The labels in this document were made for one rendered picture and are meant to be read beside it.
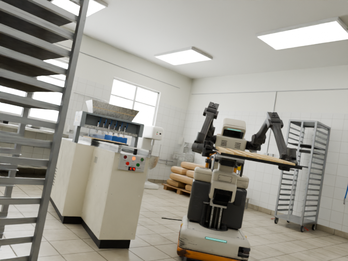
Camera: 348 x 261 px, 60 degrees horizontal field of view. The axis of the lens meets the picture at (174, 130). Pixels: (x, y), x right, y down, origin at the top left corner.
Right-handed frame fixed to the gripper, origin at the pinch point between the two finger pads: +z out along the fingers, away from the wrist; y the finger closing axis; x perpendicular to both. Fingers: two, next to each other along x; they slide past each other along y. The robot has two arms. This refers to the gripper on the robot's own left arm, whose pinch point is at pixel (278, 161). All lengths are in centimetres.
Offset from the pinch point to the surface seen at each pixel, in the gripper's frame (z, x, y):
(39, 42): 131, 52, -37
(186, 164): -316, 392, 52
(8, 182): 134, 51, 26
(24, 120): 131, 52, -1
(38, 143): 123, 52, 8
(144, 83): -252, 519, -124
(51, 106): 120, 53, -9
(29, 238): 120, 52, 53
